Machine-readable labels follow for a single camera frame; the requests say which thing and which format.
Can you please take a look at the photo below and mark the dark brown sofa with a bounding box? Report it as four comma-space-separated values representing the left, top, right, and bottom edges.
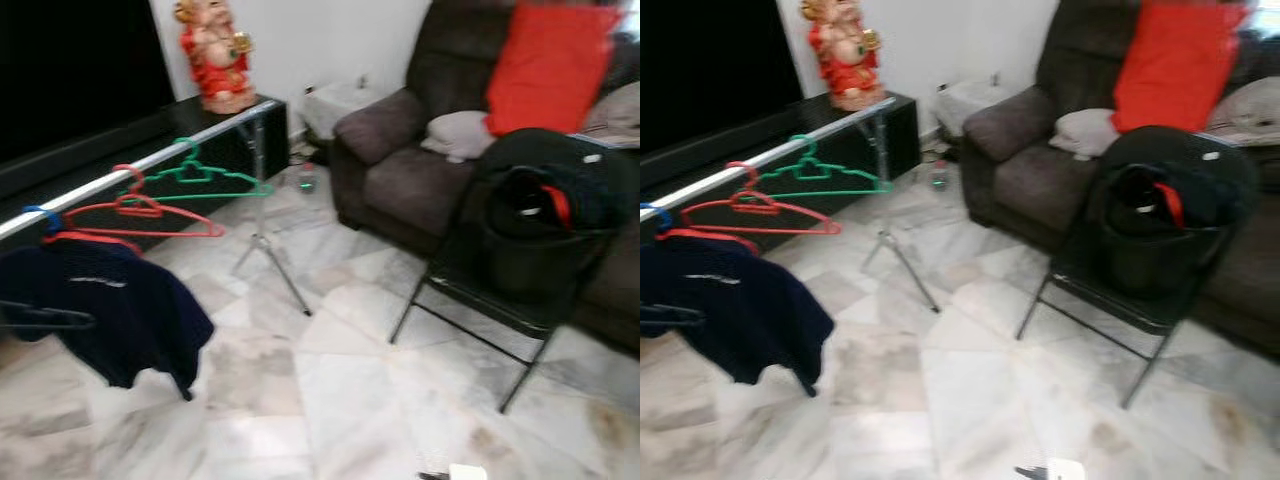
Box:
330, 0, 641, 351
960, 0, 1280, 356

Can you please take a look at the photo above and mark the silver metal clothes rack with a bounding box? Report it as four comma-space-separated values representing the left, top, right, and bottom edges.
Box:
640, 96, 943, 315
0, 98, 313, 319

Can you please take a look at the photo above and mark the black folding chair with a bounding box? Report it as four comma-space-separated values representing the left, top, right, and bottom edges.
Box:
1015, 125, 1261, 409
390, 128, 641, 413

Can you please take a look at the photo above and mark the green plastic hanger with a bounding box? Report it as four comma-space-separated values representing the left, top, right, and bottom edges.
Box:
757, 133, 894, 198
140, 137, 274, 199

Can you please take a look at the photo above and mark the red cushion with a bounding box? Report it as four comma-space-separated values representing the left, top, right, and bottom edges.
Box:
1112, 0, 1249, 133
485, 0, 621, 136

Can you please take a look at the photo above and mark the light grey cushion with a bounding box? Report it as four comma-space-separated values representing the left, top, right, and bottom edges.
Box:
1050, 108, 1121, 159
420, 110, 496, 163

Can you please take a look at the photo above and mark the black tv console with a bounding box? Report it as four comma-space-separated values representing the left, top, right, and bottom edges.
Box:
0, 95, 291, 251
640, 90, 921, 251

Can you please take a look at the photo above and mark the red hanger with blue hook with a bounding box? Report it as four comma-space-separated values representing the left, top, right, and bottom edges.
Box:
640, 200, 761, 257
20, 204, 146, 259

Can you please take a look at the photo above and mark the black plastic hanger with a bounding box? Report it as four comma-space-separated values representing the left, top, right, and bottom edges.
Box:
640, 303, 706, 331
0, 300, 98, 336

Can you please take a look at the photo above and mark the navy t-shirt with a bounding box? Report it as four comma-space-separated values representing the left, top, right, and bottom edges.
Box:
0, 238, 216, 401
640, 235, 836, 396

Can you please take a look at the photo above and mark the red plastic hanger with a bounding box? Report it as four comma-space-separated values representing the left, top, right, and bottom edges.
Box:
680, 160, 843, 238
60, 163, 226, 241

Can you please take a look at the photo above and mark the white covered stool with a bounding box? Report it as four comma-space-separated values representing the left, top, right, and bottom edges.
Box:
935, 80, 1011, 136
300, 80, 386, 141

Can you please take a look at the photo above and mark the beige cushion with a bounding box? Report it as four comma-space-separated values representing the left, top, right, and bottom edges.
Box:
1205, 75, 1280, 146
580, 80, 641, 141

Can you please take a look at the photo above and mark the red laughing buddha statue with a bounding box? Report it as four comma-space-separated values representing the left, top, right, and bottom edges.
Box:
172, 0, 259, 116
800, 0, 889, 111

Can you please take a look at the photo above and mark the black television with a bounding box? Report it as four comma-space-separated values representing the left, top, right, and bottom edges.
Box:
0, 0, 176, 166
640, 0, 801, 161

